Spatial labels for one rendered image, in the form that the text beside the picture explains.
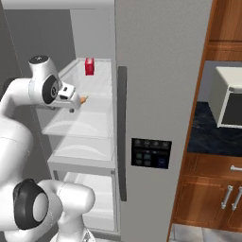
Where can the grey fridge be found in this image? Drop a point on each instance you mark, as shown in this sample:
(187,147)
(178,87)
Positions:
(91,28)

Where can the glass fridge shelf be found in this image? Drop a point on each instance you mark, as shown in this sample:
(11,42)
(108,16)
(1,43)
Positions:
(97,78)

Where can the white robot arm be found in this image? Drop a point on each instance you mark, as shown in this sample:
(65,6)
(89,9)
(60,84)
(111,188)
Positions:
(19,94)

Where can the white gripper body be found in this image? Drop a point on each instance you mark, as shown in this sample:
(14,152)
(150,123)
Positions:
(75,102)

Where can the white microwave oven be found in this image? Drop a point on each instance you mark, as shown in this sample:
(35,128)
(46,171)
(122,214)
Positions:
(228,100)

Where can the white fridge drawer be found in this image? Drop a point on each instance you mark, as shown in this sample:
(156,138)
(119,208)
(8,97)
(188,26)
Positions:
(100,201)

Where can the red can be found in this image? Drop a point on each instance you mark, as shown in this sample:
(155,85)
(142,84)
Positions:
(89,66)

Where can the shallow clear fridge drawer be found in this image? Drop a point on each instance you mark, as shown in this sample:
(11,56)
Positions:
(85,148)

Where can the brown wooden cupboard run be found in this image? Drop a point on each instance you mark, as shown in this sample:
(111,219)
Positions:
(204,192)

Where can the orange carrot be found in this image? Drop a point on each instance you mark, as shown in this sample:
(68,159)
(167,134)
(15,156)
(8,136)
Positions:
(83,99)

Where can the large clear fridge drawer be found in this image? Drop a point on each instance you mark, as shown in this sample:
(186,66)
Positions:
(91,119)

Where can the grey fridge door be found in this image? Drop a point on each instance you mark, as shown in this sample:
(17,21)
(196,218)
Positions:
(157,78)

